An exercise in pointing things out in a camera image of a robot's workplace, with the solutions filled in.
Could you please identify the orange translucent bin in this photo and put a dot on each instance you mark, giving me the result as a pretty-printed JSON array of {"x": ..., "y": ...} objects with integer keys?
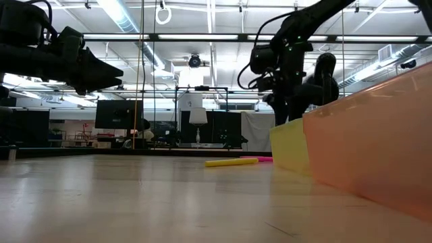
[{"x": 371, "y": 141}]

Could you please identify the black partition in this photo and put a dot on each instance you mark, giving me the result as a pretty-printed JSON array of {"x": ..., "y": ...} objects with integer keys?
[{"x": 216, "y": 125}]

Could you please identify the yellow translucent bin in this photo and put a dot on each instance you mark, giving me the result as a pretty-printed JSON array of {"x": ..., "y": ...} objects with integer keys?
[{"x": 290, "y": 148}]

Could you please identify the black ceiling camera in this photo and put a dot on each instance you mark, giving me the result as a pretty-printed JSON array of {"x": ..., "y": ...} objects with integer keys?
[{"x": 408, "y": 64}]

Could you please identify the black desk lamp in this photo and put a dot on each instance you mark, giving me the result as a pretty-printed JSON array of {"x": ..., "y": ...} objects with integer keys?
[{"x": 327, "y": 77}]

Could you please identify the white table lamp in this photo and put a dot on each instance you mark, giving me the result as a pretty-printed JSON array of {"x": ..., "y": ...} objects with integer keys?
[{"x": 198, "y": 116}]

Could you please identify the black overhead camera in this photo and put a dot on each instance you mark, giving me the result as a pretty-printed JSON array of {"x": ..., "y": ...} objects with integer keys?
[{"x": 194, "y": 61}]

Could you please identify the grey cloth screen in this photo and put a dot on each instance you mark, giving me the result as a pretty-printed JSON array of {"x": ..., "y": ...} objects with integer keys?
[{"x": 258, "y": 131}]

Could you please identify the yellow marker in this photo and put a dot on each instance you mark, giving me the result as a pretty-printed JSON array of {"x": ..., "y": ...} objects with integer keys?
[{"x": 231, "y": 162}]

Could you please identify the pink marker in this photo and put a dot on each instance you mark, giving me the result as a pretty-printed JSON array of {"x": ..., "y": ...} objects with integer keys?
[{"x": 261, "y": 158}]

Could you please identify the person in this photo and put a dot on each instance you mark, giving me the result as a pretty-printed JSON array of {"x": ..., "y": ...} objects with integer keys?
[{"x": 146, "y": 133}]

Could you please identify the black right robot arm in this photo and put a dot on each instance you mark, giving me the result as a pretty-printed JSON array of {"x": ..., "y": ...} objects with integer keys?
[{"x": 314, "y": 17}]

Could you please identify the black overhead rig beam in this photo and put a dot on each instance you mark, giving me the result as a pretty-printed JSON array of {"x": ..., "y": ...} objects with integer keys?
[{"x": 202, "y": 37}]

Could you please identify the black background frame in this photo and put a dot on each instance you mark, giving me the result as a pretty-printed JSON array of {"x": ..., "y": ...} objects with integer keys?
[{"x": 202, "y": 88}]

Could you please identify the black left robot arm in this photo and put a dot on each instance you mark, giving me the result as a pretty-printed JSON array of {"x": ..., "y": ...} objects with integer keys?
[{"x": 20, "y": 27}]

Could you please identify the white pillar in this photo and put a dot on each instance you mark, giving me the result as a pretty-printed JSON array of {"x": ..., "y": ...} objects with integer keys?
[{"x": 190, "y": 101}]

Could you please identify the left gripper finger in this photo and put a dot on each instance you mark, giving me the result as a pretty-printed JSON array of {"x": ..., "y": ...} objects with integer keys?
[
  {"x": 98, "y": 69},
  {"x": 98, "y": 85}
]

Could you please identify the thin metal pole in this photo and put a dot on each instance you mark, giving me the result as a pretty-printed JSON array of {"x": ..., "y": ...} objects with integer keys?
[{"x": 342, "y": 47}]

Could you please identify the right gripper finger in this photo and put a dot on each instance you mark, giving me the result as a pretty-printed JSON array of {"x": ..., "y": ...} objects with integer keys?
[
  {"x": 280, "y": 111},
  {"x": 297, "y": 106}
]

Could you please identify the black television screen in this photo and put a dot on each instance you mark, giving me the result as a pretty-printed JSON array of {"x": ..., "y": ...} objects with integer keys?
[{"x": 118, "y": 114}]

